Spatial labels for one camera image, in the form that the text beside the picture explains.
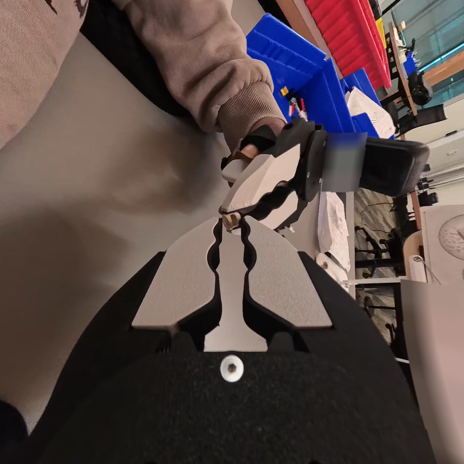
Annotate printed white paper bag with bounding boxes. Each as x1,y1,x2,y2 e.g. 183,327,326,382
316,191,351,273

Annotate instruction booklet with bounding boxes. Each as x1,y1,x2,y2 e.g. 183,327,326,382
420,204,464,285

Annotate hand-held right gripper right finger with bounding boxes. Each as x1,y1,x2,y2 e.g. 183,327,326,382
241,217,333,351

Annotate assorted loose bricks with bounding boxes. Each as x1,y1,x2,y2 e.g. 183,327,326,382
280,86,309,122

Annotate red plastic bin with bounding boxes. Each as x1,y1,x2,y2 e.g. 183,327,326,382
304,0,393,90

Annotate white paper sheets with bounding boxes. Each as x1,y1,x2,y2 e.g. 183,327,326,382
346,86,396,138

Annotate white booklet stand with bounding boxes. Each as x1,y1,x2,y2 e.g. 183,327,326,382
315,230,435,290

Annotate black office chair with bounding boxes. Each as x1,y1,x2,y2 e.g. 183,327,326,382
382,102,448,136

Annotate beige hoodie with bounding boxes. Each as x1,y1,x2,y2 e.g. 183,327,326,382
0,0,90,150

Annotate wooden background desk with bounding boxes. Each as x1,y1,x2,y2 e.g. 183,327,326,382
387,21,418,116

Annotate person's left hand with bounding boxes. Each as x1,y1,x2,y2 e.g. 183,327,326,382
221,116,288,170

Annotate wide blue plastic bin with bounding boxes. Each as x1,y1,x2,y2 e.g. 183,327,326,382
341,67,396,140

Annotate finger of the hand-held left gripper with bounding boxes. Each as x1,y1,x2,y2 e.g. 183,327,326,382
246,188,300,232
218,143,301,215

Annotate black bag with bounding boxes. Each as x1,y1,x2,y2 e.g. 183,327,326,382
408,71,433,106

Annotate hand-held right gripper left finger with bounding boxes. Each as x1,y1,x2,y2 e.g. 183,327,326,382
130,217,223,351

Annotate black cloth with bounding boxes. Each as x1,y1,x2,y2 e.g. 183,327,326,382
79,0,191,117
0,399,29,464

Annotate person's left forearm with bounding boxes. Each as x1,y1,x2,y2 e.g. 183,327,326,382
121,0,287,145

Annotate grey side table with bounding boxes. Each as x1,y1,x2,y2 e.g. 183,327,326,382
274,0,345,78

